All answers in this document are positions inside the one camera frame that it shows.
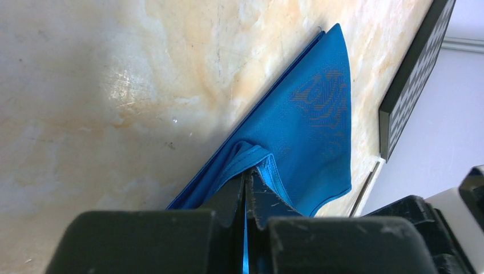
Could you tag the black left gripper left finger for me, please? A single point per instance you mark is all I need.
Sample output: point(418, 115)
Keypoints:
point(151, 242)

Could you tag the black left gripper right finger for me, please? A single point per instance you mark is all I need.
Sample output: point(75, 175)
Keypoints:
point(340, 246)

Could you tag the blue cloth napkin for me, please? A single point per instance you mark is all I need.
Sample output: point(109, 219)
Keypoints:
point(298, 137)

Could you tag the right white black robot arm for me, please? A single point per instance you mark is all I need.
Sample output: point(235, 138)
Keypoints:
point(450, 223)

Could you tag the black white checkerboard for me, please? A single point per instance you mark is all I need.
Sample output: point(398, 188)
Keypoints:
point(412, 75)

